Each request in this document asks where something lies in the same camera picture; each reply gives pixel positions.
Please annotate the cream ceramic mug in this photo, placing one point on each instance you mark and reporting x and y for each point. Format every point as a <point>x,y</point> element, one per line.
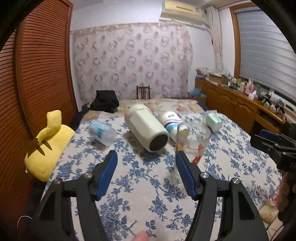
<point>150,133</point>

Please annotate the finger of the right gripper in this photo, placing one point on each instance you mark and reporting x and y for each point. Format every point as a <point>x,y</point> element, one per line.
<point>269,135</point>

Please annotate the wooden sideboard cabinet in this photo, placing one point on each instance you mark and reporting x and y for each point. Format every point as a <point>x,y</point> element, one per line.
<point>249,114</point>

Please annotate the striped white paper cup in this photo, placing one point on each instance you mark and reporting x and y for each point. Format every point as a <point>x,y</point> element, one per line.
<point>170,120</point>

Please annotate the pink floral blanket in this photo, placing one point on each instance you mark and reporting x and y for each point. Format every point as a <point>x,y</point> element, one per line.
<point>156,106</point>

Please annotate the wooden louvered wardrobe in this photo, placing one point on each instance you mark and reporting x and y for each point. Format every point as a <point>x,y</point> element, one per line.
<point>35,79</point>

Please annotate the yellow plush toy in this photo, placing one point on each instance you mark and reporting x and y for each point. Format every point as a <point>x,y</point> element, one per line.
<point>46,148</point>

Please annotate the person's fingertip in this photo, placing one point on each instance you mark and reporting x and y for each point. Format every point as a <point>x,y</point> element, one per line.
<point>141,236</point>

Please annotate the white air conditioner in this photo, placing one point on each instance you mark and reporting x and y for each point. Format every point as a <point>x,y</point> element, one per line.
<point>176,10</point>

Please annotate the printed clear glass cup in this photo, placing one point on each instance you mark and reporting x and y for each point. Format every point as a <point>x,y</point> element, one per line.
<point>192,138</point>

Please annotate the blue cloth on box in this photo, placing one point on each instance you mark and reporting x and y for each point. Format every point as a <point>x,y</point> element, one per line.
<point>196,93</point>

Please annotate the black bag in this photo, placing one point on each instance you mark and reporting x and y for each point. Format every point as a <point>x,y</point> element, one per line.
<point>105,100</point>

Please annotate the dark wooden chair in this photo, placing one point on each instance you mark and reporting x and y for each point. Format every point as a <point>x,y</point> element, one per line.
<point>143,92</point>

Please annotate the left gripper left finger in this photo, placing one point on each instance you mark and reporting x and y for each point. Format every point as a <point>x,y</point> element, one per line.
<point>53,218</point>

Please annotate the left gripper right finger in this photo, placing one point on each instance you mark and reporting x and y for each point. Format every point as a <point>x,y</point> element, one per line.
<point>240,219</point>

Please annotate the grey window blind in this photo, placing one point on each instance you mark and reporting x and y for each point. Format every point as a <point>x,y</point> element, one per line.
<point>266,55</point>

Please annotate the green yogurt cup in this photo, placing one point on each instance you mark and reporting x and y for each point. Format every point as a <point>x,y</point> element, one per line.
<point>212,121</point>

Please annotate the small clear plastic cup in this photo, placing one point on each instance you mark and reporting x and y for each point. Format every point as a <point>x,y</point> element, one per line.
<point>102,133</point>

